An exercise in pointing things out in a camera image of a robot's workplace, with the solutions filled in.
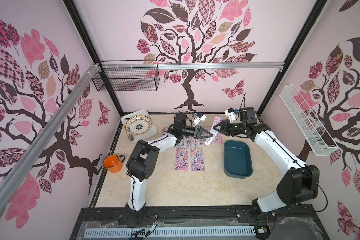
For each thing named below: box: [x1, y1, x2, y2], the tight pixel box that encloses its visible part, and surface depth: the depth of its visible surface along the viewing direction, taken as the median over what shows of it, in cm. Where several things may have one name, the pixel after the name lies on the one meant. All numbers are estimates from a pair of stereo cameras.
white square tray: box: [121, 109, 158, 144], surface depth 112 cm
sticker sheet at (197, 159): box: [190, 147, 205, 171], surface depth 97 cm
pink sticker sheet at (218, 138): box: [212, 132, 223, 145], surface depth 105 cm
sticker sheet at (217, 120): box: [204, 116, 225, 146], surface depth 80 cm
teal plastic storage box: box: [223, 140, 253, 179], surface depth 93 cm
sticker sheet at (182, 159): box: [175, 147, 189, 171], surface depth 97 cm
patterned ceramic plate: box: [124, 115, 152, 136], surface depth 115 cm
